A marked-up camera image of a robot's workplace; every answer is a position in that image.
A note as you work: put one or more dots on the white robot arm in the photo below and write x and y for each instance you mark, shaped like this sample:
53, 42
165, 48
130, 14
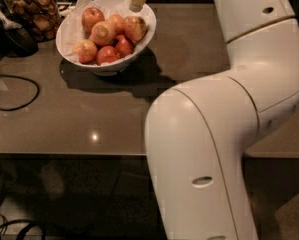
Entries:
196, 132

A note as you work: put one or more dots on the top middle red apple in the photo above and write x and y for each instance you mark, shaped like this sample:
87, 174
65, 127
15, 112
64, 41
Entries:
118, 22

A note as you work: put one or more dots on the top left red apple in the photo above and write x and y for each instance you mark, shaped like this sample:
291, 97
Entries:
90, 17

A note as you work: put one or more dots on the central yellowish apple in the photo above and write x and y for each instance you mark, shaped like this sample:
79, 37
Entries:
103, 33

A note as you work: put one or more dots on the white ceramic bowl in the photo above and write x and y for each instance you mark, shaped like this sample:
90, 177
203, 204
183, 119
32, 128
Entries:
105, 69

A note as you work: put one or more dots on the small dark red apple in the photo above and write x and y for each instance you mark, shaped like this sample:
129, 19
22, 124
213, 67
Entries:
124, 46

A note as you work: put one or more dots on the front red apple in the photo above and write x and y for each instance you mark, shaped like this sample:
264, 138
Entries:
107, 54

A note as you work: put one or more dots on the left front yellowish apple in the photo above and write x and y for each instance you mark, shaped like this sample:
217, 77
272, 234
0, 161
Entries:
86, 50

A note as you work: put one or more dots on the glass jar of dried chips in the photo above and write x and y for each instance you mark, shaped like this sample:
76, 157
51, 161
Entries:
42, 17

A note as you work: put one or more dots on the black appliance with spoon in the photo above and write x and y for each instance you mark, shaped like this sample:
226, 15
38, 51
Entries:
18, 39

